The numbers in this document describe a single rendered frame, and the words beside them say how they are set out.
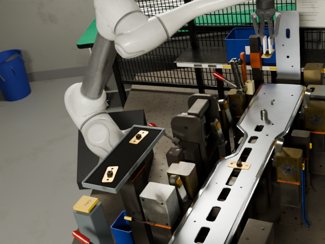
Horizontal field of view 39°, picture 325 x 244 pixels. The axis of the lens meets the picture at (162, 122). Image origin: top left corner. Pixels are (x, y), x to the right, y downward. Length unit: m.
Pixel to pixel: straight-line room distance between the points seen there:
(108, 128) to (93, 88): 0.19
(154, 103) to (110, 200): 0.91
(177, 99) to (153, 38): 1.30
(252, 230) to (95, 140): 0.87
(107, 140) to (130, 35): 0.56
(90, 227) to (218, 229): 0.41
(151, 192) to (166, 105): 1.40
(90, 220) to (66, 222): 1.82
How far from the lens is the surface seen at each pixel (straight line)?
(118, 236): 1.97
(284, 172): 1.78
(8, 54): 5.46
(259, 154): 1.83
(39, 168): 3.97
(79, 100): 2.11
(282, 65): 2.35
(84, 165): 2.33
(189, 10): 1.74
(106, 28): 1.77
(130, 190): 1.70
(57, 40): 5.33
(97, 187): 1.56
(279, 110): 2.10
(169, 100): 2.94
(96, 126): 2.05
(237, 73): 2.11
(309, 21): 2.54
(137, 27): 1.68
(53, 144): 4.22
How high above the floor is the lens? 2.08
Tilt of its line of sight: 30 degrees down
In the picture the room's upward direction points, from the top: 12 degrees counter-clockwise
